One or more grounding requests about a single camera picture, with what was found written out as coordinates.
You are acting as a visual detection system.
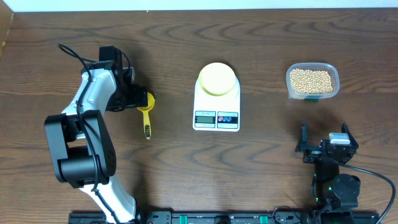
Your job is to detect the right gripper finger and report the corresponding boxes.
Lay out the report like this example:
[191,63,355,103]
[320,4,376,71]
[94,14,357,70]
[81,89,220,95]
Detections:
[295,123,308,152]
[341,123,358,146]

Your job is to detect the yellow measuring scoop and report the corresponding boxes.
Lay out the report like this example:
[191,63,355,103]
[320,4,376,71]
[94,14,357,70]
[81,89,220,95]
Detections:
[137,92,155,139]

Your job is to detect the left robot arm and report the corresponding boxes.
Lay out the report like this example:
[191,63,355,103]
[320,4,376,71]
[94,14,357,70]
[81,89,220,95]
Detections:
[44,44,149,223]

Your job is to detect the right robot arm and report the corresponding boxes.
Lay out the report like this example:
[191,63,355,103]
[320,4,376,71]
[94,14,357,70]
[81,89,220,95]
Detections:
[295,123,361,223]

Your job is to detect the white digital kitchen scale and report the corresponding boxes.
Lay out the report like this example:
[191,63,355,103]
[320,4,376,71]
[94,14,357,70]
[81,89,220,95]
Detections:
[192,77,241,132]

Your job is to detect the pale yellow bowl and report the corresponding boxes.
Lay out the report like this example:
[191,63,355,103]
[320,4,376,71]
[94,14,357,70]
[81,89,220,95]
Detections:
[198,62,236,96]

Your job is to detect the clear plastic container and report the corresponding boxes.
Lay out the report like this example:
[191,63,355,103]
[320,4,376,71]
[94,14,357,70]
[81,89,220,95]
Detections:
[286,62,340,101]

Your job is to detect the soybeans pile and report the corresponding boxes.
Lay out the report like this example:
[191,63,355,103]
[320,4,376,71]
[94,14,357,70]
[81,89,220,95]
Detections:
[290,68,333,94]

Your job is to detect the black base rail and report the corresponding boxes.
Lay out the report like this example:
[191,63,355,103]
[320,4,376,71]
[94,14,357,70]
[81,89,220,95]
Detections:
[68,210,381,224]

